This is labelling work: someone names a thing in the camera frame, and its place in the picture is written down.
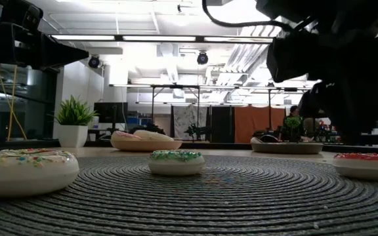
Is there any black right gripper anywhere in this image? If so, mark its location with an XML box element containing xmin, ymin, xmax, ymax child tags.
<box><xmin>266</xmin><ymin>32</ymin><xmax>378</xmax><ymax>145</ymax></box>

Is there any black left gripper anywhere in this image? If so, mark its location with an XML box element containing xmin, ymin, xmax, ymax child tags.
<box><xmin>0</xmin><ymin>0</ymin><xmax>90</xmax><ymax>71</ymax></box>

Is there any small red frosted donut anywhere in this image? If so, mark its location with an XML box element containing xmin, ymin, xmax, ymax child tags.
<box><xmin>332</xmin><ymin>152</ymin><xmax>378</xmax><ymax>182</ymax></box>

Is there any large pink frosted donut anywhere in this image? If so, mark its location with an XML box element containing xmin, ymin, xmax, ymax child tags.
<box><xmin>112</xmin><ymin>130</ymin><xmax>143</xmax><ymax>142</ymax></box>

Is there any large white glazed donut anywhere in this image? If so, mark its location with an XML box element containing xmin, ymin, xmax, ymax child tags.
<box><xmin>133</xmin><ymin>129</ymin><xmax>175</xmax><ymax>142</ymax></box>

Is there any small white sprinkled donut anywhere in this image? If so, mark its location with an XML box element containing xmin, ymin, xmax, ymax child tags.
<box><xmin>0</xmin><ymin>147</ymin><xmax>80</xmax><ymax>197</ymax></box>

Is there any small green frosted donut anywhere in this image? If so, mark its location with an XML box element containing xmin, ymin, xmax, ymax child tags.
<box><xmin>148</xmin><ymin>149</ymin><xmax>206</xmax><ymax>176</ymax></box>

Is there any person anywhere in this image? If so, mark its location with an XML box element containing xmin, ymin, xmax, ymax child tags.
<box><xmin>280</xmin><ymin>104</ymin><xmax>306</xmax><ymax>142</ymax></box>

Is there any green background plant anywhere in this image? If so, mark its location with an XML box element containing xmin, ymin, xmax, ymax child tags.
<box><xmin>283</xmin><ymin>116</ymin><xmax>303</xmax><ymax>142</ymax></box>

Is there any dark grey round pan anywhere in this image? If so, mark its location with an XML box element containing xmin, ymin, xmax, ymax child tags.
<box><xmin>250</xmin><ymin>141</ymin><xmax>324</xmax><ymax>155</ymax></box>

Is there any black computer monitor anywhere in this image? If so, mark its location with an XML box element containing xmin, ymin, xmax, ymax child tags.
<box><xmin>93</xmin><ymin>102</ymin><xmax>129</xmax><ymax>125</ymax></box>

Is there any green plant in white pot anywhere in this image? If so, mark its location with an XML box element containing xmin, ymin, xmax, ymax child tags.
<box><xmin>54</xmin><ymin>94</ymin><xmax>98</xmax><ymax>148</ymax></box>

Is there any orange curtain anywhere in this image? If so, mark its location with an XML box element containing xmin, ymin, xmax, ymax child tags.
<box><xmin>234</xmin><ymin>105</ymin><xmax>287</xmax><ymax>144</ymax></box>

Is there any black curtain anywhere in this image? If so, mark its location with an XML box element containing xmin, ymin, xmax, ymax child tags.
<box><xmin>210</xmin><ymin>105</ymin><xmax>235</xmax><ymax>144</ymax></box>

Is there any pink plate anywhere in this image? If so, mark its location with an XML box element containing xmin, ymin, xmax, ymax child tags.
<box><xmin>110</xmin><ymin>130</ymin><xmax>183</xmax><ymax>153</ymax></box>

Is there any round grey woven placemat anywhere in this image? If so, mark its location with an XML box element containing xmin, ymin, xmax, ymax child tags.
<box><xmin>0</xmin><ymin>154</ymin><xmax>378</xmax><ymax>236</ymax></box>

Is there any white patterned cloth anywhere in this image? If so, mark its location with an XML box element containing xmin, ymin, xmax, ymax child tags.
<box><xmin>172</xmin><ymin>104</ymin><xmax>209</xmax><ymax>142</ymax></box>

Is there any round black ceiling camera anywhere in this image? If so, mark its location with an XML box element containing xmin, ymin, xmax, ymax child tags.
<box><xmin>196</xmin><ymin>50</ymin><xmax>209</xmax><ymax>66</ymax></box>
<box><xmin>87</xmin><ymin>54</ymin><xmax>101</xmax><ymax>69</ymax></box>

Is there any yellow extension cable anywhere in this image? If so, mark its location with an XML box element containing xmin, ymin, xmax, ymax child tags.
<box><xmin>7</xmin><ymin>64</ymin><xmax>18</xmax><ymax>141</ymax></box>
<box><xmin>0</xmin><ymin>64</ymin><xmax>28</xmax><ymax>141</ymax></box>

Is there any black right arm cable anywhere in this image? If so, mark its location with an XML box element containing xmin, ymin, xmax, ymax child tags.
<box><xmin>201</xmin><ymin>0</ymin><xmax>295</xmax><ymax>32</ymax></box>

